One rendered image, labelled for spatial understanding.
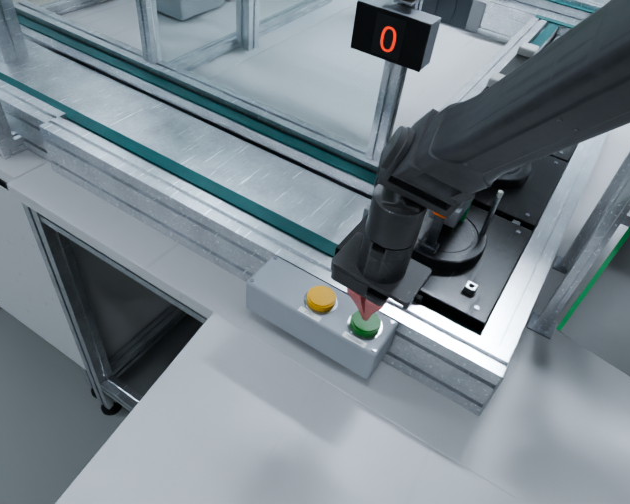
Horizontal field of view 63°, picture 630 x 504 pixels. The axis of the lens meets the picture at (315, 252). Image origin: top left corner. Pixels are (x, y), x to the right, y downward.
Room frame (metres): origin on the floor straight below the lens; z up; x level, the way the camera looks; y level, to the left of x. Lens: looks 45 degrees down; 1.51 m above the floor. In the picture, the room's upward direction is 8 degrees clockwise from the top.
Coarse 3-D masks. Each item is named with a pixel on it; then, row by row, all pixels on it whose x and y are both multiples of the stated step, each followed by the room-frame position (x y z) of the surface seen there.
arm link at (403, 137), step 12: (396, 132) 0.43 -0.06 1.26; (408, 132) 0.42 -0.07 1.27; (396, 144) 0.41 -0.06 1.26; (408, 144) 0.41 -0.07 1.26; (384, 156) 0.42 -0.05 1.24; (396, 156) 0.40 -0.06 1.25; (384, 168) 0.41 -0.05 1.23; (384, 180) 0.40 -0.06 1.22; (396, 180) 0.41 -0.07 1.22; (396, 192) 0.40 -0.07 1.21; (408, 192) 0.40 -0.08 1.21; (420, 192) 0.41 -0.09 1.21; (420, 204) 0.40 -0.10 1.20; (432, 204) 0.40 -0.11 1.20; (444, 204) 0.41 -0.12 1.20; (444, 216) 0.40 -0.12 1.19
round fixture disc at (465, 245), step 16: (464, 224) 0.64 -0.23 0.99; (480, 224) 0.64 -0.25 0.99; (448, 240) 0.59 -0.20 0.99; (464, 240) 0.60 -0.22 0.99; (480, 240) 0.60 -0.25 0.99; (416, 256) 0.56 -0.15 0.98; (432, 256) 0.55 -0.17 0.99; (448, 256) 0.56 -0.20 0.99; (464, 256) 0.56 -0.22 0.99; (480, 256) 0.58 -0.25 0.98
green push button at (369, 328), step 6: (354, 312) 0.44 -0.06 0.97; (354, 318) 0.43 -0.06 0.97; (360, 318) 0.43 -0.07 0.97; (372, 318) 0.44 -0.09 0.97; (378, 318) 0.44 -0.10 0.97; (354, 324) 0.42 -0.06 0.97; (360, 324) 0.42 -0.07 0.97; (366, 324) 0.43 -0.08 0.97; (372, 324) 0.43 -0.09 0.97; (378, 324) 0.43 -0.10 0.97; (354, 330) 0.42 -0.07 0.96; (360, 330) 0.42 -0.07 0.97; (366, 330) 0.42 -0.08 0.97; (372, 330) 0.42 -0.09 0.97; (378, 330) 0.42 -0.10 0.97; (366, 336) 0.41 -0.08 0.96
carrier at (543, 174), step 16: (544, 160) 0.89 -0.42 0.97; (560, 160) 0.90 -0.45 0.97; (512, 176) 0.79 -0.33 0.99; (528, 176) 0.81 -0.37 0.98; (544, 176) 0.83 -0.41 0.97; (560, 176) 0.84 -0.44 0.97; (480, 192) 0.76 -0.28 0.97; (496, 192) 0.76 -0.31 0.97; (512, 192) 0.77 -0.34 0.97; (528, 192) 0.78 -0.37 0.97; (544, 192) 0.78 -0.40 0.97; (512, 208) 0.72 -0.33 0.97; (528, 208) 0.73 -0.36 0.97; (544, 208) 0.74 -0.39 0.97; (528, 224) 0.69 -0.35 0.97
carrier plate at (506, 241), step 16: (480, 208) 0.71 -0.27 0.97; (496, 224) 0.67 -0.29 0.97; (512, 224) 0.68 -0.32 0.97; (496, 240) 0.63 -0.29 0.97; (512, 240) 0.64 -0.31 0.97; (496, 256) 0.59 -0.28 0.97; (512, 256) 0.60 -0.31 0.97; (432, 272) 0.54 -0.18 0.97; (448, 272) 0.55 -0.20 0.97; (464, 272) 0.55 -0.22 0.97; (480, 272) 0.55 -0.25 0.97; (496, 272) 0.56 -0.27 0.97; (432, 288) 0.51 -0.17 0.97; (448, 288) 0.51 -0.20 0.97; (480, 288) 0.52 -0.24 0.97; (496, 288) 0.53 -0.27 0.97; (432, 304) 0.49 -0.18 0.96; (448, 304) 0.48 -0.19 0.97; (464, 304) 0.49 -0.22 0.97; (480, 304) 0.49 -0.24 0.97; (464, 320) 0.47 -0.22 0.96; (480, 320) 0.46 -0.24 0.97
